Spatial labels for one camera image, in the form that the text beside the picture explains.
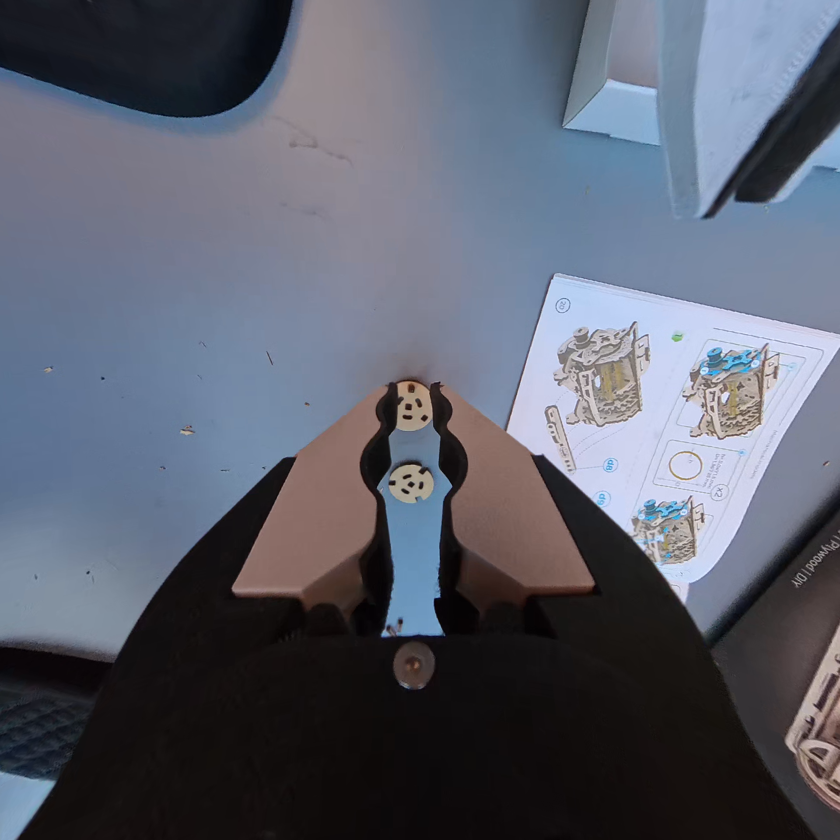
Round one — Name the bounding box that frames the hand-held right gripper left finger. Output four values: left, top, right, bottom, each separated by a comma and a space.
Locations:
233, 382, 400, 636

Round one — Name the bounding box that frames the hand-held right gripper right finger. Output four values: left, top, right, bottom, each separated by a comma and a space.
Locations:
430, 382, 598, 636

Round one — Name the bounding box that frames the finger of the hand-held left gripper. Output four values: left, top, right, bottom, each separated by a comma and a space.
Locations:
656, 0, 840, 221

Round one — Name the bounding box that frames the round wooden disc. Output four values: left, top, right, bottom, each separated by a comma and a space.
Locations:
395, 381, 434, 433
388, 462, 437, 505

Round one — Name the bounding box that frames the white cardboard tray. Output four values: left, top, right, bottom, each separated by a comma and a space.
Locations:
562, 0, 664, 147

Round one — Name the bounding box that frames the printed instruction booklet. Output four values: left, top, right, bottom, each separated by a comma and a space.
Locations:
505, 273, 840, 605

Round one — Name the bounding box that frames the black model kit box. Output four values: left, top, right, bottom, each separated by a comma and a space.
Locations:
705, 502, 840, 840

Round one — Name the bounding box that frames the black mesh chair seat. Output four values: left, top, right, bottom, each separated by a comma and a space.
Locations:
0, 646, 112, 783

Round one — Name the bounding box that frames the black textured wrist rest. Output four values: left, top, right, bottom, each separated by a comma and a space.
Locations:
0, 0, 295, 119

